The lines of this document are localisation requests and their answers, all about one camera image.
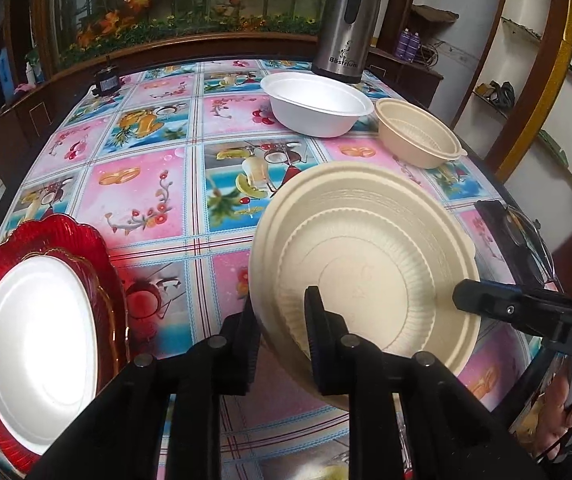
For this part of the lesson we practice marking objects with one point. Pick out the small red gold-rimmed plate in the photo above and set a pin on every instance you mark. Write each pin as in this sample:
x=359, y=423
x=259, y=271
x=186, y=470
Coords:
x=106, y=330

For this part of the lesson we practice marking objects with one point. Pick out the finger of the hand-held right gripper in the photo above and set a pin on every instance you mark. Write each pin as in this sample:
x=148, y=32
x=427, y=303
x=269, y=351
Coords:
x=491, y=301

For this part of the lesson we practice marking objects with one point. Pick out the blue plastic jug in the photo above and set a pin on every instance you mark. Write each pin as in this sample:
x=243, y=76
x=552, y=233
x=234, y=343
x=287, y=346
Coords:
x=5, y=75

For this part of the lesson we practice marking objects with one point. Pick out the pair of dark shoes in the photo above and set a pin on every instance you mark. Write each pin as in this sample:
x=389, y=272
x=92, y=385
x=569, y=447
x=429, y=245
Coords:
x=498, y=94

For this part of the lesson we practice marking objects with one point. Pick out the small beige plastic bowl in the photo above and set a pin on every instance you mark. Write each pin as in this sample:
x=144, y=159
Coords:
x=416, y=130

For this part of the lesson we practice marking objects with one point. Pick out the white foam bowl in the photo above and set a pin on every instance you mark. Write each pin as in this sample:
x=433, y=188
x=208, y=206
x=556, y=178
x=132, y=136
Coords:
x=316, y=105

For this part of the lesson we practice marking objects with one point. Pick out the stainless steel thermos jug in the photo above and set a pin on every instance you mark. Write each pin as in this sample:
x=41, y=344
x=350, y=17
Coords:
x=346, y=25

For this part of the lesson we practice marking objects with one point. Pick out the large red glass plate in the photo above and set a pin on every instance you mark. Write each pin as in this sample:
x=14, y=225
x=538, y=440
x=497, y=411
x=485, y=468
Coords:
x=66, y=232

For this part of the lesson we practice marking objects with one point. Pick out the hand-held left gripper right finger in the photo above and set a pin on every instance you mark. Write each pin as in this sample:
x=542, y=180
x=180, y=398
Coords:
x=323, y=345

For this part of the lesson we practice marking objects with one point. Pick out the purple spray can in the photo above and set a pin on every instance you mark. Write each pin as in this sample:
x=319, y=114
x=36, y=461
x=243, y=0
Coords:
x=406, y=44
x=416, y=46

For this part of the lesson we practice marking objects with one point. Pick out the white foam plate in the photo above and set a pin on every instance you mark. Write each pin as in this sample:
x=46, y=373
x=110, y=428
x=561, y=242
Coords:
x=36, y=350

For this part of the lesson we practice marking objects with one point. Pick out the wall shelf unit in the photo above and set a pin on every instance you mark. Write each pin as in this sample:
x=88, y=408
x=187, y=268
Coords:
x=546, y=75

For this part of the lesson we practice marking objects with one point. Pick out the small black motor device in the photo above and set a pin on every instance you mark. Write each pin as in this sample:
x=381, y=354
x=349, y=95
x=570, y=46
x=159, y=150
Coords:
x=106, y=82

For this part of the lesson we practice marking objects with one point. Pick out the white spray bottle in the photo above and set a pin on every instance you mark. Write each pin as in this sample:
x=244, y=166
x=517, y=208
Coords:
x=30, y=72

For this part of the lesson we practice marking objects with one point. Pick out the large beige plastic bowl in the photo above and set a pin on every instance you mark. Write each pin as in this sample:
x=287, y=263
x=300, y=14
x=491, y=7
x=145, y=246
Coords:
x=366, y=240

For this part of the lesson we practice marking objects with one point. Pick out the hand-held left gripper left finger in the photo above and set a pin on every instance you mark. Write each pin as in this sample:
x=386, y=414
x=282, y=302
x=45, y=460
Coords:
x=238, y=360

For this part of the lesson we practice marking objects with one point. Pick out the person's right hand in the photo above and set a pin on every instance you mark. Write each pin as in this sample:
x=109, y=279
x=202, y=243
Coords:
x=553, y=415

